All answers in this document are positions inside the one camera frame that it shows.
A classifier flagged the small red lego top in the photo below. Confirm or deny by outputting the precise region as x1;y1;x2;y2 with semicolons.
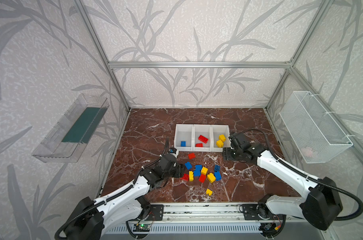
188;153;195;160

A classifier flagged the white wire mesh basket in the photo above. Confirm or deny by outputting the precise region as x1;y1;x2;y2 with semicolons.
279;91;353;164

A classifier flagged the blue lego lower right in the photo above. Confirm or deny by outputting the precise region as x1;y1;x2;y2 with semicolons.
214;171;221;181

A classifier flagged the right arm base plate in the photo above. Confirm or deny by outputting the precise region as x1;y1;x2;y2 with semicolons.
239;203;285;222

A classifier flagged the clear plastic wall shelf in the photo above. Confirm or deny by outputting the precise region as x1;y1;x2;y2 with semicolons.
32;94;110;163

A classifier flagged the middle white bin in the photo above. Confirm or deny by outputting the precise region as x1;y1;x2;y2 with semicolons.
192;125;211;152

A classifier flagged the blue lego stack center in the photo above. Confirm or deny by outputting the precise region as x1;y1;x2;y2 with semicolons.
193;165;202;177

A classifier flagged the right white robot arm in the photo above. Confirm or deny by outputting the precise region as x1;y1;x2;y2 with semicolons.
222;132;363;231

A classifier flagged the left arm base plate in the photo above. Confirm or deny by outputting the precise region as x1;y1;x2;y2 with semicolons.
137;205;164;221

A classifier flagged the right white bin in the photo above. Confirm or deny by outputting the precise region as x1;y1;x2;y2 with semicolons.
210;125;230;153

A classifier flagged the aluminium front rail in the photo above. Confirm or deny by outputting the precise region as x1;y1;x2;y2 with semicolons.
76;201;330;224

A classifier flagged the small blue lego right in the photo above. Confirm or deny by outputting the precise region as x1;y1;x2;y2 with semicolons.
214;165;220;173

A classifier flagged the blue lego left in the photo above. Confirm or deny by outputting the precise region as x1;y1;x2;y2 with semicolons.
184;162;192;170

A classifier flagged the green circuit board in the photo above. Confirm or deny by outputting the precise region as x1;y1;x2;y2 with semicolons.
133;224;152;233

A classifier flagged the yellow lego front alone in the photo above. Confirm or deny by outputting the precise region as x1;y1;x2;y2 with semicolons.
206;189;213;196

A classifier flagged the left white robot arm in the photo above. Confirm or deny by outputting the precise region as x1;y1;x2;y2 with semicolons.
54;153;186;240

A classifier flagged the narrow yellow lego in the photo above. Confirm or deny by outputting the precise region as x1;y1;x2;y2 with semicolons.
188;171;194;182

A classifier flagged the left white bin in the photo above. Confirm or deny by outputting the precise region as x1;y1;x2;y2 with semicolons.
174;124;193;152

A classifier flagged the long red lego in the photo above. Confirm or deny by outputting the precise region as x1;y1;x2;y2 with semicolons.
182;174;189;182

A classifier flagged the right circuit board with wires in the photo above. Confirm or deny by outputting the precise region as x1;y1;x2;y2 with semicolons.
259;223;282;239

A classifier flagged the pink object in basket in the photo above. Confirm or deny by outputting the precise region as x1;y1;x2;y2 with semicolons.
301;147;317;159

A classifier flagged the white bin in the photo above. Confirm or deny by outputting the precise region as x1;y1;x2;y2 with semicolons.
210;125;230;153
174;124;193;152
192;125;211;152

